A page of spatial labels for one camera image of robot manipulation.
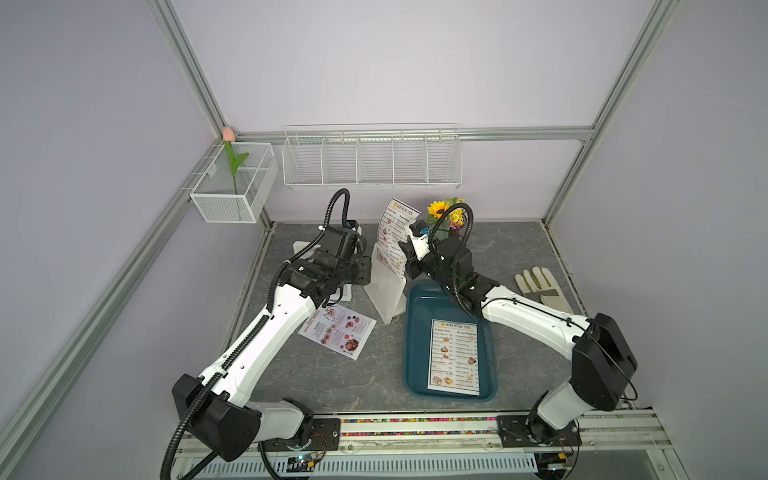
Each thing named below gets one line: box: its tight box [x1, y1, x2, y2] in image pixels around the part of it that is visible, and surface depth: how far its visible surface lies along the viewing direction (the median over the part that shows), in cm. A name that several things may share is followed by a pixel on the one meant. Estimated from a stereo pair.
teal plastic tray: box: [404, 282, 498, 401], surface depth 87 cm
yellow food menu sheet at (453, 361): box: [428, 318, 480, 396], surface depth 87 cm
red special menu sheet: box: [298, 304, 377, 361], surface depth 94 cm
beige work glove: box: [514, 266, 573, 314], surface depth 102 cm
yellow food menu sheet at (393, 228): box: [376, 198, 422, 278], surface depth 82 cm
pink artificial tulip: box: [222, 126, 249, 195], surface depth 91 cm
